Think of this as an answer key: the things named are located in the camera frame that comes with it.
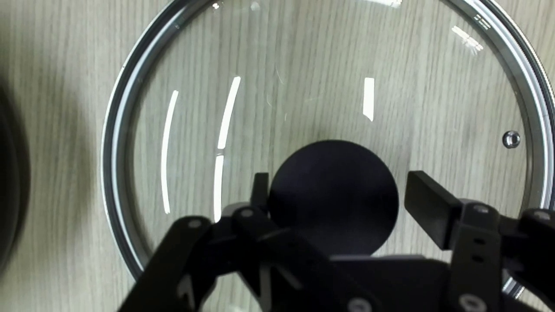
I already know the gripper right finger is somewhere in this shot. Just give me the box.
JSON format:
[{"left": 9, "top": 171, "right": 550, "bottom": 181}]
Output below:
[{"left": 404, "top": 170, "right": 555, "bottom": 312}]

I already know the glass pan lid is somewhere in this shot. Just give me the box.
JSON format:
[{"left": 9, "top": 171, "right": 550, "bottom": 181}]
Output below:
[{"left": 101, "top": 0, "right": 555, "bottom": 312}]

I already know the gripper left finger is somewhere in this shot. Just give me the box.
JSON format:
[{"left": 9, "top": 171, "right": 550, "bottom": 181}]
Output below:
[{"left": 116, "top": 172, "right": 382, "bottom": 312}]

